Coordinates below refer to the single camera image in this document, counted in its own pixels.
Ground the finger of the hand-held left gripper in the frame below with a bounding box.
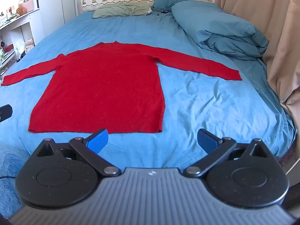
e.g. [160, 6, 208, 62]
[0, 104, 13, 123]

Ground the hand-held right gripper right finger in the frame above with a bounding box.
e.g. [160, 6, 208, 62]
[183, 128, 275, 178]

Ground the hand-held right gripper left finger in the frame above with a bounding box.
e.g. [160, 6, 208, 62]
[35, 128, 122, 178]

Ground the red knit sweater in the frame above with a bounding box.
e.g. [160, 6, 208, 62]
[1, 40, 242, 134]

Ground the blue bed sheet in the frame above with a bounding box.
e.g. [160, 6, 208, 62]
[0, 10, 297, 169]

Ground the blue rug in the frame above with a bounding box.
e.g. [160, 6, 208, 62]
[0, 142, 31, 219]

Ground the beige bag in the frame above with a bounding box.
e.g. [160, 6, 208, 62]
[24, 38, 36, 52]

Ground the white shelf unit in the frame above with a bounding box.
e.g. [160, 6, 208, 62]
[0, 8, 45, 75]

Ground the orange jar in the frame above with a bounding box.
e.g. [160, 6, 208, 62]
[16, 0, 29, 15]

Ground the teal duvet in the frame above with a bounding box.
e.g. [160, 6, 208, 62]
[171, 0, 269, 60]

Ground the white wardrobe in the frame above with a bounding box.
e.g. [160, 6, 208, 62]
[35, 0, 78, 26]

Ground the green pillow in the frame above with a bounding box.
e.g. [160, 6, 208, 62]
[92, 2, 152, 19]

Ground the beige curtain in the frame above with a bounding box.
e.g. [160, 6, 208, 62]
[214, 0, 300, 146]

